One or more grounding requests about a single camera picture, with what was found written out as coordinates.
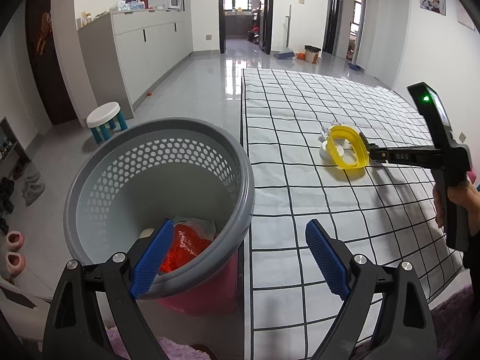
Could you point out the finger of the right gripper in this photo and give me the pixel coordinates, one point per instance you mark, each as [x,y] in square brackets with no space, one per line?
[375,153]

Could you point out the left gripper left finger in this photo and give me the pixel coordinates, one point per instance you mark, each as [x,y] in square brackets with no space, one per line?
[146,256]

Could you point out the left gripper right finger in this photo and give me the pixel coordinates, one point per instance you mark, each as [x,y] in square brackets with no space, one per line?
[332,258]

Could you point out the red plastic bag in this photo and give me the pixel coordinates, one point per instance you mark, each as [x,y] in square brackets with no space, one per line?
[187,245]

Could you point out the grey perforated trash basket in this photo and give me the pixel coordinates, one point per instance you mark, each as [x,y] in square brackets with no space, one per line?
[159,170]

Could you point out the right human hand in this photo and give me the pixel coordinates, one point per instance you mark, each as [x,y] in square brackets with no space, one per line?
[465,195]

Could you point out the pink stool under basket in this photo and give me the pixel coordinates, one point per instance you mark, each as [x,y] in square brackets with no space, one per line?
[216,296]

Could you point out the purple fluffy rug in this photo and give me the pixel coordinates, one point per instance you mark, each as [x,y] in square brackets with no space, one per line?
[140,348]

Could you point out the small waste bin black liner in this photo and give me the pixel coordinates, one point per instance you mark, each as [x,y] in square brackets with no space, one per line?
[311,54]

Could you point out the pink slipper near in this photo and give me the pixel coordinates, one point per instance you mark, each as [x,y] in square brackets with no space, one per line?
[15,263]

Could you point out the pink slipper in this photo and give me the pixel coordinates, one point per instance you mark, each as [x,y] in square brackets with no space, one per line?
[15,263]
[15,241]

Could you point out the blue dustpan with broom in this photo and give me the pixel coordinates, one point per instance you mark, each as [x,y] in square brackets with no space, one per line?
[286,52]

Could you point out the pink slipper far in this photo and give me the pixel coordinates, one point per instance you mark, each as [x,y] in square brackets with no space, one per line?
[15,241]

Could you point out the grey sneaker far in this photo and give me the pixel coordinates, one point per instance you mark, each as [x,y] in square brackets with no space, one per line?
[32,179]

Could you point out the white teal stool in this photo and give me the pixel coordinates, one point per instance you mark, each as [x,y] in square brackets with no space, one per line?
[108,114]

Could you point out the red scooter in hallway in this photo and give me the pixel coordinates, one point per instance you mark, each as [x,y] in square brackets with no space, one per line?
[253,34]

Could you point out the grey shoe rack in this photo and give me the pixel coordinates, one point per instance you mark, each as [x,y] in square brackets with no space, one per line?
[10,143]

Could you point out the white grey sideboard cabinet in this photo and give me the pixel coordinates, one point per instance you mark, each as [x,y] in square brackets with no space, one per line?
[127,54]

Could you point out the dark brown entrance door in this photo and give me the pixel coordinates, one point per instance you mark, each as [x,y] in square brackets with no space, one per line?
[44,62]

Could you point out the white microwave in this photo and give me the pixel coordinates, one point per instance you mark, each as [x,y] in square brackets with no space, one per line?
[166,4]

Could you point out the wall picture with child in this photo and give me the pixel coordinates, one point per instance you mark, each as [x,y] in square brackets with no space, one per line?
[436,6]

